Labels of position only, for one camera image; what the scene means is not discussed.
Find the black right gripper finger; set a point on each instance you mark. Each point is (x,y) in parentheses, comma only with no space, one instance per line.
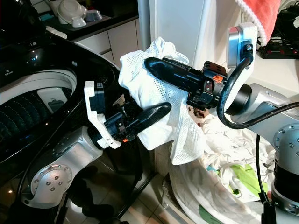
(170,71)

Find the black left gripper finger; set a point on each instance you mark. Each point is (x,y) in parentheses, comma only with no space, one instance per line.
(152,114)

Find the white mesh garment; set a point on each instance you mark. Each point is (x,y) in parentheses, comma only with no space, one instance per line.
(177,130)

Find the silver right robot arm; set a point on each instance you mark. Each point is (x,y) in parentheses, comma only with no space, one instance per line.
(268,107)

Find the white refrigerator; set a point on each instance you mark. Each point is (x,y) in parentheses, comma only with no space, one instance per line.
(177,21)

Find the white kitchen cabinet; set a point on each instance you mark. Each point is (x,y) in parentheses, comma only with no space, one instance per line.
(121,39)

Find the black ribbed washer drum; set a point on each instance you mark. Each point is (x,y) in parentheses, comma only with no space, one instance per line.
(23,114)

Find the black power strip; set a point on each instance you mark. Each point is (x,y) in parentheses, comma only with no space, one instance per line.
(282,46)

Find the red towel with white trim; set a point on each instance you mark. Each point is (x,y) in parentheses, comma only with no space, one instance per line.
(261,16)

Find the grey plastic container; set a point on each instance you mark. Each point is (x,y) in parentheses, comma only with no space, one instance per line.
(93,15)

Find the green cloth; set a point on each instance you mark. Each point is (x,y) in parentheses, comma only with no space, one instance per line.
(250,177)

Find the white laundry pile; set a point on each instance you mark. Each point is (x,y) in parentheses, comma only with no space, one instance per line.
(205,196)

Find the small white bowl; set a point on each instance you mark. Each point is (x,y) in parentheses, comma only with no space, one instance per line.
(78,22)

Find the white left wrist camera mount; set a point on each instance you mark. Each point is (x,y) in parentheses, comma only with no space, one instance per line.
(92,100)

